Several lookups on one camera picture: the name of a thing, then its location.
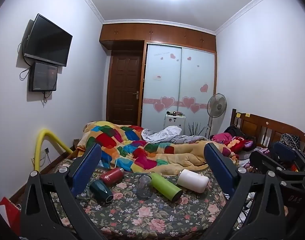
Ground black bag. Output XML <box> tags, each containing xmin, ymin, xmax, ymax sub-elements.
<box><xmin>224</xmin><ymin>125</ymin><xmax>248</xmax><ymax>138</ymax></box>

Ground light green insulated cup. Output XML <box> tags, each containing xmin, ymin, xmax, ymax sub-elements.
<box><xmin>150</xmin><ymin>172</ymin><xmax>183</xmax><ymax>202</ymax></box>

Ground small black wall monitor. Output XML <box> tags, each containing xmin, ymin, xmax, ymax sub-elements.
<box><xmin>28</xmin><ymin>61</ymin><xmax>58</xmax><ymax>92</ymax></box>

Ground clear glass cup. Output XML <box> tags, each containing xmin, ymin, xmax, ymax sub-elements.
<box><xmin>136</xmin><ymin>174</ymin><xmax>153</xmax><ymax>200</ymax></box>

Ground colourful patchwork blanket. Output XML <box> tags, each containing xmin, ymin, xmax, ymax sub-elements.
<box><xmin>76</xmin><ymin>121</ymin><xmax>239</xmax><ymax>175</ymax></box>

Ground wall-mounted black television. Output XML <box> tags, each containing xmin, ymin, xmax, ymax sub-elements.
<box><xmin>24</xmin><ymin>14</ymin><xmax>73</xmax><ymax>67</ymax></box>

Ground red paper bag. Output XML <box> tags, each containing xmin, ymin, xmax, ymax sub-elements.
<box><xmin>0</xmin><ymin>197</ymin><xmax>21</xmax><ymax>236</ymax></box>

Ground dark dried twigs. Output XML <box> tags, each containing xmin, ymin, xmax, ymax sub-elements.
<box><xmin>187</xmin><ymin>122</ymin><xmax>208</xmax><ymax>138</ymax></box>

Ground frosted sliding wardrobe with hearts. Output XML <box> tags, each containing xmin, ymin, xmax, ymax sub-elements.
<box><xmin>141</xmin><ymin>42</ymin><xmax>216</xmax><ymax>135</ymax></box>

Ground brown overhead wooden cabinet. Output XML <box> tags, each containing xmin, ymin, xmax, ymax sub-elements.
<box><xmin>100</xmin><ymin>23</ymin><xmax>216</xmax><ymax>53</ymax></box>

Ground dotted dark bag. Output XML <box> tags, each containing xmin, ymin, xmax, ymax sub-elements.
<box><xmin>280</xmin><ymin>134</ymin><xmax>300</xmax><ymax>146</ymax></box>

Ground brown wooden headboard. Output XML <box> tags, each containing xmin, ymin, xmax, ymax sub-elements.
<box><xmin>230</xmin><ymin>109</ymin><xmax>305</xmax><ymax>153</ymax></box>

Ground dark green cup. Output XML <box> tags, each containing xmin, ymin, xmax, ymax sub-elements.
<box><xmin>90</xmin><ymin>179</ymin><xmax>114</xmax><ymax>202</ymax></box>

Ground black television cable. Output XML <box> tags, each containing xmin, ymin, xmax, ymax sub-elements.
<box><xmin>18</xmin><ymin>36</ymin><xmax>31</xmax><ymax>81</ymax></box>

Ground dark floral bed sheet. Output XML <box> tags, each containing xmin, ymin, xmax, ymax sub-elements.
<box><xmin>49</xmin><ymin>164</ymin><xmax>245</xmax><ymax>234</ymax></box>

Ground brown wooden door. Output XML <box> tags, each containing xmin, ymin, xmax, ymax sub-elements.
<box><xmin>106</xmin><ymin>50</ymin><xmax>144</xmax><ymax>127</ymax></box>

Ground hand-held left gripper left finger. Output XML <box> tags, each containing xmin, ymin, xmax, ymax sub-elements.
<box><xmin>20</xmin><ymin>144</ymin><xmax>103</xmax><ymax>240</ymax></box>

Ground red plush toy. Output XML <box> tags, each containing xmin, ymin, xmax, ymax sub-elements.
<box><xmin>210</xmin><ymin>132</ymin><xmax>256</xmax><ymax>153</ymax></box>

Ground red insulated cup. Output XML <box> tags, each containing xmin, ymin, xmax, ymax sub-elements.
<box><xmin>100</xmin><ymin>167</ymin><xmax>125</xmax><ymax>187</ymax></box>

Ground standing electric fan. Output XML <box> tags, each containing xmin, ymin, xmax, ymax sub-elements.
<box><xmin>206</xmin><ymin>93</ymin><xmax>227</xmax><ymax>140</ymax></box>

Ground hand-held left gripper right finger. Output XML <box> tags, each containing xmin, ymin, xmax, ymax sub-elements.
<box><xmin>202</xmin><ymin>141</ymin><xmax>286</xmax><ymax>240</ymax></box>

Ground grey crumpled cloth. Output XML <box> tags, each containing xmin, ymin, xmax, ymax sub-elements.
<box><xmin>141</xmin><ymin>126</ymin><xmax>205</xmax><ymax>145</ymax></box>

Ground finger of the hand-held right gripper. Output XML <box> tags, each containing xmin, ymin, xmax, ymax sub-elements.
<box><xmin>270</xmin><ymin>141</ymin><xmax>305</xmax><ymax>173</ymax></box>
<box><xmin>249</xmin><ymin>151</ymin><xmax>305</xmax><ymax>182</ymax></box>

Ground white cup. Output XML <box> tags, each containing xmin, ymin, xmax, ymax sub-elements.
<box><xmin>177</xmin><ymin>169</ymin><xmax>209</xmax><ymax>193</ymax></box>

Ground small white cabinet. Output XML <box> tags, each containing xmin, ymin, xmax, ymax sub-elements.
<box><xmin>164</xmin><ymin>113</ymin><xmax>186</xmax><ymax>135</ymax></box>

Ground yellow foam tube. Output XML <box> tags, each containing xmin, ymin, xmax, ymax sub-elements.
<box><xmin>35</xmin><ymin>129</ymin><xmax>74</xmax><ymax>173</ymax></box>

